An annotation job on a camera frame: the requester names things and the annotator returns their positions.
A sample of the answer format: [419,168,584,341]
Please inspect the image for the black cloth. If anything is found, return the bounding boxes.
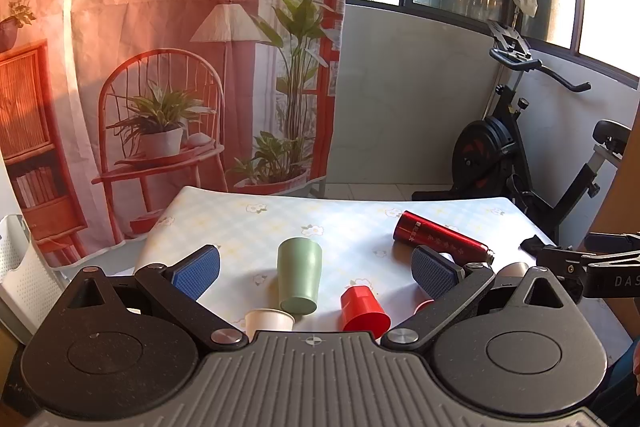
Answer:
[518,235,550,256]

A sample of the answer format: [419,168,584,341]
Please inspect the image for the green cup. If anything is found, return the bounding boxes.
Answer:
[277,238,324,314]

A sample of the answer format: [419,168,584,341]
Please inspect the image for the red metal bottle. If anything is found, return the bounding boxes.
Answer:
[392,210,496,266]

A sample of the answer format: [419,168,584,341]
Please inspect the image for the red ribbed cup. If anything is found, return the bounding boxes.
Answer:
[340,285,392,334]

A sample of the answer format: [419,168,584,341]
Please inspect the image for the brown board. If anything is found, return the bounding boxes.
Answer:
[586,91,640,250]

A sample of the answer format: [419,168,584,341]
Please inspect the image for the checked floral tablecloth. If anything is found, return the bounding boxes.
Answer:
[131,185,632,354]

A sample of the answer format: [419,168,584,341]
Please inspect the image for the silver metal cup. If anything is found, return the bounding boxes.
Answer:
[494,261,530,279]

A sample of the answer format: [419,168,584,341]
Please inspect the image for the white perforated basket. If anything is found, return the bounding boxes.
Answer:
[0,214,65,344]

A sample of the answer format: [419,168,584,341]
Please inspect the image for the printed backdrop cloth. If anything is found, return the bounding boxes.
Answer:
[0,0,349,269]

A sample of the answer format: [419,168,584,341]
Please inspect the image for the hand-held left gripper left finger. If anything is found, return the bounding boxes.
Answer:
[64,244,249,351]

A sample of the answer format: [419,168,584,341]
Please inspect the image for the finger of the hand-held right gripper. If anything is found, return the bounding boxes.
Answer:
[537,245,587,304]
[584,232,640,259]

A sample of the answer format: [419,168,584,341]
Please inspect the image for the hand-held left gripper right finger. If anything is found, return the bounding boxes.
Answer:
[382,245,577,353]

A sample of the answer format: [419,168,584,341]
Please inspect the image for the person's blue trousers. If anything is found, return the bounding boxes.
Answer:
[593,336,640,414]

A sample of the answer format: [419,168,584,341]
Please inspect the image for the white cup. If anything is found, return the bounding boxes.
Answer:
[244,308,296,344]

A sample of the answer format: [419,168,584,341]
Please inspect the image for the black exercise bike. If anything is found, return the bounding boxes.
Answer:
[412,20,634,249]

